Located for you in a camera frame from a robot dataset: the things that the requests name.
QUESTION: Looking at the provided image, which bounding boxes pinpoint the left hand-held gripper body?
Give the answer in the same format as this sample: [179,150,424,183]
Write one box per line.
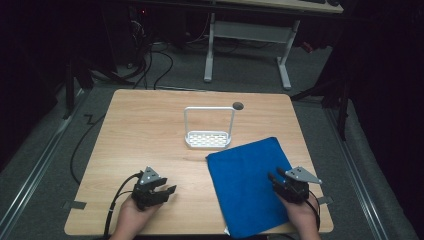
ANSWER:
[131,166,170,212]

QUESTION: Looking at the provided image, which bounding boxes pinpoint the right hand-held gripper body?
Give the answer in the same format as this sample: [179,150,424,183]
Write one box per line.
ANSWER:
[273,166,323,205]

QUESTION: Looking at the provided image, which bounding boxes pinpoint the blue cloth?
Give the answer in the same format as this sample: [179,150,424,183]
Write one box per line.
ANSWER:
[205,136,295,240]

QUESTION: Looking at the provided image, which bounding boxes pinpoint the person's left hand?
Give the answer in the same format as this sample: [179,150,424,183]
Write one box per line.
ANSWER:
[117,186,170,231]

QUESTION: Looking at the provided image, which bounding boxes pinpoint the person's right hand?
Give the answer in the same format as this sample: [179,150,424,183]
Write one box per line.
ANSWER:
[277,192,320,232]

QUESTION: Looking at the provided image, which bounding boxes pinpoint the black stand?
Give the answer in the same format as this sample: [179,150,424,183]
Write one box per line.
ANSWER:
[61,58,96,120]
[289,78,352,142]

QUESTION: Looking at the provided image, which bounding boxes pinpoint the white-framed desk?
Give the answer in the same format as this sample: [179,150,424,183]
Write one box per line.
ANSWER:
[202,0,345,92]

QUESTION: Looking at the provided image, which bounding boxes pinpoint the dark computer tower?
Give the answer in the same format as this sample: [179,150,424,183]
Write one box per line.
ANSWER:
[128,4,156,68]

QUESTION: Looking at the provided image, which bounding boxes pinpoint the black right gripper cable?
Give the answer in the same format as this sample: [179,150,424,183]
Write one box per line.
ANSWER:
[304,189,322,232]

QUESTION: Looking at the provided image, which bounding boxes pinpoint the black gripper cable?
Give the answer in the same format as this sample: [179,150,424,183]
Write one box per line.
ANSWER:
[304,189,322,232]
[102,172,142,240]

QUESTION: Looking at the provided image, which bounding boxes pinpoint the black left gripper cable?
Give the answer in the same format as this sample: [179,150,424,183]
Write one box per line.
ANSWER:
[102,172,142,240]

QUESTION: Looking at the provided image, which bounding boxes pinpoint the metal floor rail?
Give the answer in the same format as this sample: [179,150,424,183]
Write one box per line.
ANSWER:
[323,105,390,240]
[0,89,86,236]

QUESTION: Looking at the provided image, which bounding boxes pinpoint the white rack with handle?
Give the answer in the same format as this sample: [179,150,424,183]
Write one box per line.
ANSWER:
[183,106,236,150]

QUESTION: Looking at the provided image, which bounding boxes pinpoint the black floor cable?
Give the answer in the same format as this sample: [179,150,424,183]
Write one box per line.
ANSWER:
[69,113,106,186]

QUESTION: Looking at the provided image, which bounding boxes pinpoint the bundle of black cables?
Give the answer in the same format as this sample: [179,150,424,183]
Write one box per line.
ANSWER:
[128,39,175,91]

